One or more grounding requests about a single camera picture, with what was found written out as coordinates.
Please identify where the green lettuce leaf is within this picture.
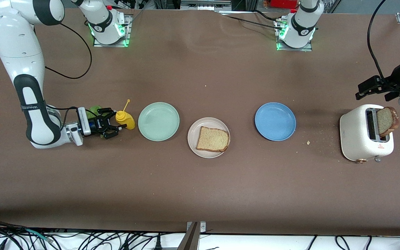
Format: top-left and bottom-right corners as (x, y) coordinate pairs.
(88, 105), (105, 138)

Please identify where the yellow mustard squeeze bottle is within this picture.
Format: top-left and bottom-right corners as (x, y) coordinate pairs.
(115, 99), (136, 130)

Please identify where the brown bread slice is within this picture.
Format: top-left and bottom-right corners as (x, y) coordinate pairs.
(196, 126), (230, 152)
(376, 107), (400, 138)

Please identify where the mint green plate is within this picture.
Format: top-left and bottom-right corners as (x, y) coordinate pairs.
(138, 102), (180, 142)

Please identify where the beige plate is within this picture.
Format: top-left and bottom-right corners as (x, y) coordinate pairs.
(187, 117), (231, 159)

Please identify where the blue plate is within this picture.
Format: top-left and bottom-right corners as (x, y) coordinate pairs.
(255, 102), (297, 142)

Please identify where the white toaster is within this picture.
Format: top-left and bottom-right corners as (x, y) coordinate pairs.
(340, 104), (394, 164)

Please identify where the red background object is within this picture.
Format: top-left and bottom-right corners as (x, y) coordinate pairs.
(264, 0), (299, 9)

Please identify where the grey background box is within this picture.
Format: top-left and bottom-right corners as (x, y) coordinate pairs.
(181, 0), (232, 11)

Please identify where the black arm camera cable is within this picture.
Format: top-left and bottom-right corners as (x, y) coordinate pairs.
(367, 0), (400, 80)
(45, 21), (98, 118)

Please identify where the teal floor cable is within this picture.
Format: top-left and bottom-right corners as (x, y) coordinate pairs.
(25, 227), (53, 243)

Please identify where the grey metal table bracket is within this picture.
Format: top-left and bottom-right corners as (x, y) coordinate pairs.
(177, 221), (207, 250)

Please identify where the thin black base cable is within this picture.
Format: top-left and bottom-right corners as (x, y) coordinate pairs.
(217, 10), (284, 30)

